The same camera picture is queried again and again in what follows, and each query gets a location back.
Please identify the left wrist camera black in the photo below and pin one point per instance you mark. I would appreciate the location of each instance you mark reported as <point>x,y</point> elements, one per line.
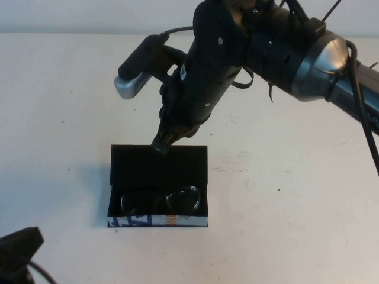
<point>20,242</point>

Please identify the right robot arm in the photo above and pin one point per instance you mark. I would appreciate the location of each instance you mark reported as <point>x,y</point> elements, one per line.
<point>319,65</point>

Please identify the black printed glasses case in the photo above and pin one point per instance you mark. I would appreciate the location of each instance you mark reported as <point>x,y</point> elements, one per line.
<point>133,165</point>

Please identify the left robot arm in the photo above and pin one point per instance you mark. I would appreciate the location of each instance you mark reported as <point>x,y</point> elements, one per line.
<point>12,275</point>

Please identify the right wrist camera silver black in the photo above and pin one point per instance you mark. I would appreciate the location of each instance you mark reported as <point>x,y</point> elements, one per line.
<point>130,85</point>

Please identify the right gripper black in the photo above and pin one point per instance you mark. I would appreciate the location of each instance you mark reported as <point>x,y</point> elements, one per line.
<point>198,97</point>

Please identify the dark framed glasses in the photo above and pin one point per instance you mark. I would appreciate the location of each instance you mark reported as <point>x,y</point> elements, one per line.
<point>185,198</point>

